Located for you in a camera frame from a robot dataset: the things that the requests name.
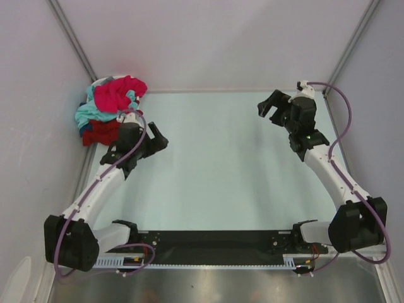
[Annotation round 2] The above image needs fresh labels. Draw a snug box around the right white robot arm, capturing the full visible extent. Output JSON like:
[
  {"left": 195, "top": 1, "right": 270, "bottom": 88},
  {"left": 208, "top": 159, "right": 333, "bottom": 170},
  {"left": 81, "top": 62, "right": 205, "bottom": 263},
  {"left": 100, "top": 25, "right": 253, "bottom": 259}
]
[{"left": 258, "top": 81, "right": 388, "bottom": 253}]

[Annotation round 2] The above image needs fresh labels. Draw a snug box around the left slotted cable duct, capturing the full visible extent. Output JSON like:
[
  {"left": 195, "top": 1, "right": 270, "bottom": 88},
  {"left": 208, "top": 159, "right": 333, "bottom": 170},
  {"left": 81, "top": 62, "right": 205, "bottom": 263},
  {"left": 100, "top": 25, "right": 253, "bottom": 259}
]
[{"left": 93, "top": 254, "right": 145, "bottom": 270}]

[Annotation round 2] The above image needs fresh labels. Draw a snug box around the teal t shirt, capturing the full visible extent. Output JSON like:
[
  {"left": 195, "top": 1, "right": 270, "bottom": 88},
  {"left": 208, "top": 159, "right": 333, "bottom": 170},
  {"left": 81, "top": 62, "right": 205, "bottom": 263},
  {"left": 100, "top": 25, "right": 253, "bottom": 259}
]
[{"left": 74, "top": 85, "right": 117, "bottom": 129}]

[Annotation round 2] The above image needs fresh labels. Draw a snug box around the dark red t shirt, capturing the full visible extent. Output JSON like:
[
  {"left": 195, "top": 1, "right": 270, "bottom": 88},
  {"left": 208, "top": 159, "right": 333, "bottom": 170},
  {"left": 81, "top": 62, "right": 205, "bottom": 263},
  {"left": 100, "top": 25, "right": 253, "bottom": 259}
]
[{"left": 82, "top": 119, "right": 121, "bottom": 147}]

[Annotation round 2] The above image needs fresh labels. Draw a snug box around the left aluminium corner post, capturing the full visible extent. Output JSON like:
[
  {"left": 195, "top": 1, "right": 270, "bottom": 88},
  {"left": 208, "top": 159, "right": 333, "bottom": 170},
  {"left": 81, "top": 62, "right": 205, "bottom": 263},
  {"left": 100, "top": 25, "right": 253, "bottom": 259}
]
[{"left": 46, "top": 0, "right": 97, "bottom": 81}]

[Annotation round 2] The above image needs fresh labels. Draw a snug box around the pink red t shirt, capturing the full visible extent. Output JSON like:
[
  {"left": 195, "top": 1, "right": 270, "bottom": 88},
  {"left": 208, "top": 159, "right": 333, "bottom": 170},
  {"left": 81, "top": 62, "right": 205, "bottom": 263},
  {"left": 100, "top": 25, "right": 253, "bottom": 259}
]
[{"left": 93, "top": 74, "right": 148, "bottom": 114}]

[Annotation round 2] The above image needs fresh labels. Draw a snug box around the right aluminium corner post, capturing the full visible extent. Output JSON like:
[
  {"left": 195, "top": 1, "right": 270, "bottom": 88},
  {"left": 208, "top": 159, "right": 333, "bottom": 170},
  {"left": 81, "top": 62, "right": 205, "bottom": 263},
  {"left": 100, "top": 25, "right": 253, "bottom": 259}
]
[{"left": 328, "top": 0, "right": 383, "bottom": 85}]

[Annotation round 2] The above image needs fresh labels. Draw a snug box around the right slotted cable duct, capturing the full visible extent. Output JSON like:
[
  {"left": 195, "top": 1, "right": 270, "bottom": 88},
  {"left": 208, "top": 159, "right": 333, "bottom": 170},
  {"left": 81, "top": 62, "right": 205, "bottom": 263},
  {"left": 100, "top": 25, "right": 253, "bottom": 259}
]
[{"left": 283, "top": 254, "right": 331, "bottom": 269}]

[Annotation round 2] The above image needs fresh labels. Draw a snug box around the navy blue t shirt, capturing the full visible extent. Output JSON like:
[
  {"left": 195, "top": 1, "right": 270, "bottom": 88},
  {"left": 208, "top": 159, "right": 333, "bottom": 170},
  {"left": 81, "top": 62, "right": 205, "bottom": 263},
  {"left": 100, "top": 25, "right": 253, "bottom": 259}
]
[{"left": 75, "top": 102, "right": 89, "bottom": 138}]

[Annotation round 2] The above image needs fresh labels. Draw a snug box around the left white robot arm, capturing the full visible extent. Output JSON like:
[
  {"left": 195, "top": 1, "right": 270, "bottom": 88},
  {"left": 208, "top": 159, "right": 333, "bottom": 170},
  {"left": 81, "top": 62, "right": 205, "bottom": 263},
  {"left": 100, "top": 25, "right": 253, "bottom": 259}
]
[{"left": 44, "top": 110, "right": 169, "bottom": 275}]

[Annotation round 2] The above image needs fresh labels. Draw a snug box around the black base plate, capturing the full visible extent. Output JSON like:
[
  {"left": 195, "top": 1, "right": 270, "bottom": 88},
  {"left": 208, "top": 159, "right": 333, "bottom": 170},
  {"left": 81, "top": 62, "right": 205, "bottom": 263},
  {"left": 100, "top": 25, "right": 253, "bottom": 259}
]
[{"left": 105, "top": 229, "right": 319, "bottom": 266}]

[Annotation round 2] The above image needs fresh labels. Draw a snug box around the aluminium corner post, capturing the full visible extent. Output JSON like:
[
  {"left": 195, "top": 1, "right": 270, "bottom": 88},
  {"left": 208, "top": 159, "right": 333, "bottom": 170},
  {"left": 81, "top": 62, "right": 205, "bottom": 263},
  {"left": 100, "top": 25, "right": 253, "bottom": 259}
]
[
  {"left": 46, "top": 0, "right": 97, "bottom": 81},
  {"left": 328, "top": 0, "right": 383, "bottom": 85}
]

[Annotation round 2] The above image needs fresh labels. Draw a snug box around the white laundry basket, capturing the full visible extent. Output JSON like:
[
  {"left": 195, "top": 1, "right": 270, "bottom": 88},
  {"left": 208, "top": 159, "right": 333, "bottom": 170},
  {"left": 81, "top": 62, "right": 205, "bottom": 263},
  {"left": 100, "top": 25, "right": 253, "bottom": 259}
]
[{"left": 90, "top": 74, "right": 143, "bottom": 110}]

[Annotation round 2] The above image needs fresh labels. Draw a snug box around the slotted cable duct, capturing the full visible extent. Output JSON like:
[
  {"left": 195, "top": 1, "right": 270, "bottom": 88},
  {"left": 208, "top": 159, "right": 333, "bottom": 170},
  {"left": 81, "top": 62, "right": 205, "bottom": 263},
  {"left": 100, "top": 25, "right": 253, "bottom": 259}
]
[
  {"left": 93, "top": 254, "right": 145, "bottom": 270},
  {"left": 283, "top": 254, "right": 331, "bottom": 269}
]

